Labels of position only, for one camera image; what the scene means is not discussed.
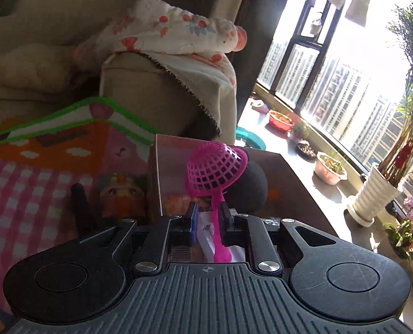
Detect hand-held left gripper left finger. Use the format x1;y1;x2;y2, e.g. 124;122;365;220
79;202;200;274

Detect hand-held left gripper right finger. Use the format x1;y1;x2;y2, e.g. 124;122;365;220
218;202;337;274

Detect black plush toy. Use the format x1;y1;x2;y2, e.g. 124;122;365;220
224;149;269;214

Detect pink toy strainer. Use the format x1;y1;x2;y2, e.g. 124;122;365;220
185;142;249;263

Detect pink cardboard box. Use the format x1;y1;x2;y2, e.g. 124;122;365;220
147;133;341;265

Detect stone window sill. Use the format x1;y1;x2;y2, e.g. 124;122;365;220
238;97;413;286

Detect teal bowl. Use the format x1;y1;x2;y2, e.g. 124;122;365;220
235;127;267;151

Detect dark pebble dish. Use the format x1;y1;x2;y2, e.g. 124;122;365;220
296;141;318;161

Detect white plant pot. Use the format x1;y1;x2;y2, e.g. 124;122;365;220
314;151;348;186

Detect red plant pot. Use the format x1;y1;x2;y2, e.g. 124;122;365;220
268;109;295;132

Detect small potted plant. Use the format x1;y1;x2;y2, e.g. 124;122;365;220
292;120;311;141

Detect beige towel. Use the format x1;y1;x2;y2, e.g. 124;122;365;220
137;51;238;143

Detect beige sofa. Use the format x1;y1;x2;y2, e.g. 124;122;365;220
0;0;228;140

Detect palm plant in white pot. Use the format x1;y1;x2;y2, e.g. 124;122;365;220
346;2;413;225

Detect colourful play mat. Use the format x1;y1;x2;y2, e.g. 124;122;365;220
0;97;158;331

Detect dark curtain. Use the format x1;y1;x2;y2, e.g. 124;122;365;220
210;0;298;126

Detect floral blanket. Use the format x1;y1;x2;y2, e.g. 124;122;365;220
74;0;247;87

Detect cream blanket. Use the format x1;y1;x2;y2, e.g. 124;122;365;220
0;43;78;101

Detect dark window frame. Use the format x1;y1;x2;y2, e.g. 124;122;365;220
255;0;413;188

